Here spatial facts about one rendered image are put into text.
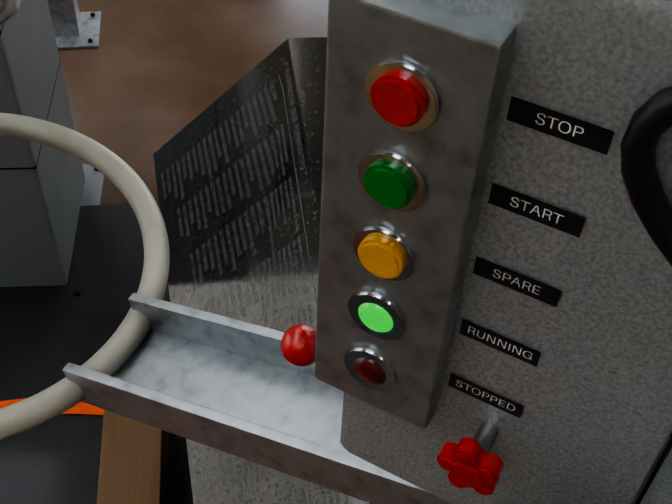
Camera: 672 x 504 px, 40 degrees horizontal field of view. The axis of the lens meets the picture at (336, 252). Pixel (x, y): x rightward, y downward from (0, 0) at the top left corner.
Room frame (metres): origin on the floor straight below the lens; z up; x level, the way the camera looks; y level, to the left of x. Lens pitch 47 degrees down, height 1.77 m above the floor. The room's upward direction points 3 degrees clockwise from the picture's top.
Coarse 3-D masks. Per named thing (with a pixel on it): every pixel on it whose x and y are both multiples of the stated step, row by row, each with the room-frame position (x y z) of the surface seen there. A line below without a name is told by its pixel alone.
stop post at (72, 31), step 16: (48, 0) 2.52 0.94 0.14; (64, 0) 2.53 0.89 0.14; (64, 16) 2.53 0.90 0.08; (80, 16) 2.64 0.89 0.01; (96, 16) 2.65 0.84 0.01; (64, 32) 2.53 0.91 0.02; (80, 32) 2.55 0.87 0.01; (96, 32) 2.56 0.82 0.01; (64, 48) 2.47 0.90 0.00; (80, 48) 2.48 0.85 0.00
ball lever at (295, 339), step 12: (300, 324) 0.43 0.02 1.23; (288, 336) 0.42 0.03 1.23; (300, 336) 0.41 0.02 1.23; (312, 336) 0.42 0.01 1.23; (288, 348) 0.41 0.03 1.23; (300, 348) 0.41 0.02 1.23; (312, 348) 0.41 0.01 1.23; (288, 360) 0.41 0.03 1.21; (300, 360) 0.40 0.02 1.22; (312, 360) 0.41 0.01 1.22
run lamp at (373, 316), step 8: (368, 304) 0.33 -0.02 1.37; (360, 312) 0.33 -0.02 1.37; (368, 312) 0.33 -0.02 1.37; (376, 312) 0.33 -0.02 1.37; (384, 312) 0.33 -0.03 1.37; (368, 320) 0.33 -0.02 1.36; (376, 320) 0.32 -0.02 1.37; (384, 320) 0.32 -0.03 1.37; (392, 320) 0.32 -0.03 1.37; (376, 328) 0.32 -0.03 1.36; (384, 328) 0.32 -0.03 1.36
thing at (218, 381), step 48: (192, 336) 0.61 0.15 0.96; (240, 336) 0.59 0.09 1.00; (96, 384) 0.53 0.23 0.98; (144, 384) 0.56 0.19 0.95; (192, 384) 0.55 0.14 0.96; (240, 384) 0.55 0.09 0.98; (288, 384) 0.54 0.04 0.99; (192, 432) 0.48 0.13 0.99; (240, 432) 0.46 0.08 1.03; (288, 432) 0.48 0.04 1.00; (336, 432) 0.47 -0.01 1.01; (336, 480) 0.41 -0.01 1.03; (384, 480) 0.39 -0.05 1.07
